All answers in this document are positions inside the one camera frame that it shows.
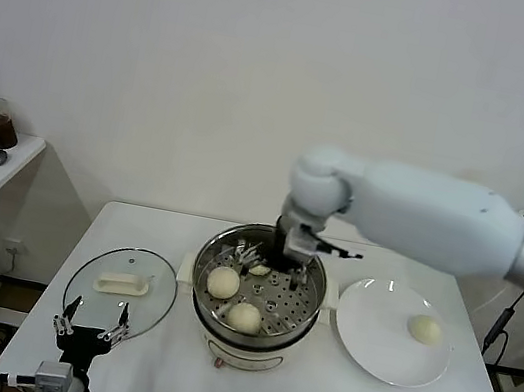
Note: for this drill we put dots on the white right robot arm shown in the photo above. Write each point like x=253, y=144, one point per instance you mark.
x=417, y=208

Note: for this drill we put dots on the cream electric pot base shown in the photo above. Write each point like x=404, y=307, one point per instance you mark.
x=244, y=355

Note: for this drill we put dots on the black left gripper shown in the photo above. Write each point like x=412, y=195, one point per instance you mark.
x=82, y=344

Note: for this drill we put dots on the white side table with mouse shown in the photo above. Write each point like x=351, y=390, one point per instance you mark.
x=20, y=153

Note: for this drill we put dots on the white steamed baozi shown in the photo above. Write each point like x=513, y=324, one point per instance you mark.
x=244, y=317
x=425, y=330
x=260, y=271
x=223, y=283

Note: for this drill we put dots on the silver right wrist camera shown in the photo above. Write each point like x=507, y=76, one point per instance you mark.
x=301, y=246

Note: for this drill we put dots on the white round plate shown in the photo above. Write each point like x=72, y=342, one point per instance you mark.
x=371, y=327

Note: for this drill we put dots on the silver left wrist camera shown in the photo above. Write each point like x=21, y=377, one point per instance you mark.
x=53, y=376

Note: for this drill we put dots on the white wall socket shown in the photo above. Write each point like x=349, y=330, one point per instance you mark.
x=13, y=246

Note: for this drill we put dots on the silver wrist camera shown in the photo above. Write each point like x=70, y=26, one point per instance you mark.
x=301, y=246
x=53, y=376

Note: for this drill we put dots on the stainless steel steamer basket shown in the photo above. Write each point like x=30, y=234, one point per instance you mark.
x=185, y=271

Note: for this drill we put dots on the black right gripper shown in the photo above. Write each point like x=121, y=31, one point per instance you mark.
x=277, y=249

